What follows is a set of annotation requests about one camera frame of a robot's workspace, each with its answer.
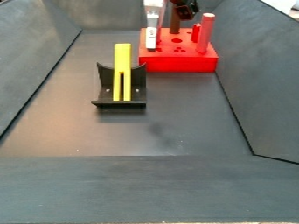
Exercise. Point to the red fixture base block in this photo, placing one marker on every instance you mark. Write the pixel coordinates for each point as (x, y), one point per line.
(175, 54)

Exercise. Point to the red star peg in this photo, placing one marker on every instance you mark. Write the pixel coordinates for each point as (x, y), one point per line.
(195, 32)

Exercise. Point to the black curved regrasp stand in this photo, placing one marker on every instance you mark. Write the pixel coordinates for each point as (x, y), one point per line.
(104, 100)

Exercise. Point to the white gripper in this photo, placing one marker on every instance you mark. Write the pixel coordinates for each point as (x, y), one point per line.
(154, 9)

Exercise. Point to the red hexagonal tall peg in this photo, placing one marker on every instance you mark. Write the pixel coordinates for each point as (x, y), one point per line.
(206, 30)

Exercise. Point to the yellow two-pronged square-circle object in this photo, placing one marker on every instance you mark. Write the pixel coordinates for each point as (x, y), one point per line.
(122, 74)

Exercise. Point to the dark brown cylinder peg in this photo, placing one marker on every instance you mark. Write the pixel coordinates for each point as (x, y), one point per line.
(175, 21)

